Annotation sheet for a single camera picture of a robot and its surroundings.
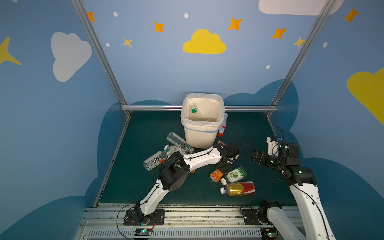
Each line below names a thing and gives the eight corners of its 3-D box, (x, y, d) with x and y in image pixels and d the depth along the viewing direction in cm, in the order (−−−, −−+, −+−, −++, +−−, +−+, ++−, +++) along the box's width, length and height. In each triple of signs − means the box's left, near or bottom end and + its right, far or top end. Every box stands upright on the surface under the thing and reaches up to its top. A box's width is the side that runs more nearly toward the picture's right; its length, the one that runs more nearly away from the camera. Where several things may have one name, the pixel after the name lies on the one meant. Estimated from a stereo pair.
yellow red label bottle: (220, 196, 82) (222, 193, 78) (219, 185, 86) (221, 181, 82) (253, 196, 82) (257, 193, 78) (250, 185, 86) (253, 181, 82)
